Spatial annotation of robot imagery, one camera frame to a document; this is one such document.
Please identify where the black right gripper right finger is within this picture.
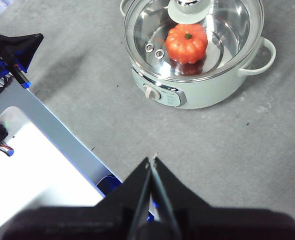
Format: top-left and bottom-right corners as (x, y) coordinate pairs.
(150, 156), (295, 240)

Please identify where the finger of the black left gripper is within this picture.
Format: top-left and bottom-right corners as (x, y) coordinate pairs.
(0, 32), (45, 74)

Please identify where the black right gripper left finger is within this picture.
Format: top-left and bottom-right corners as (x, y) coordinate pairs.
(0, 156), (151, 240)

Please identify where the orange toy pumpkin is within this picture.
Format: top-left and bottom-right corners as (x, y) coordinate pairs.
(164, 23), (209, 65)

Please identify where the glass lid with green knob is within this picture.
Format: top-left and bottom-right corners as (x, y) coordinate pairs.
(123, 0), (266, 82)

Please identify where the pale green electric cooking pot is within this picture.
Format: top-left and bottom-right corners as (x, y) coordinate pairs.
(119, 0), (277, 110)

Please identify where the white base platform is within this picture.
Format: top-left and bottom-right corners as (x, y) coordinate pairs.
(0, 106), (106, 240)

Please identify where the silver metal frame beam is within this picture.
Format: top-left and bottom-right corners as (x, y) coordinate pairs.
(0, 74), (122, 198)

